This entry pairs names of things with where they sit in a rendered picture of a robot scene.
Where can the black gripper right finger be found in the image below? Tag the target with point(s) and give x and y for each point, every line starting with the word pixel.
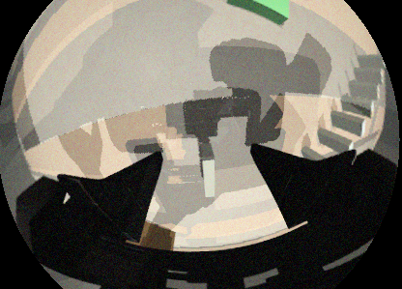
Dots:
pixel 296 182

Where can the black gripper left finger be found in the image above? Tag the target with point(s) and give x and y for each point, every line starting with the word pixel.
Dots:
pixel 123 197

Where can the light green rectangular block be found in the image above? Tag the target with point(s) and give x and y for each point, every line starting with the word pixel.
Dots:
pixel 275 10

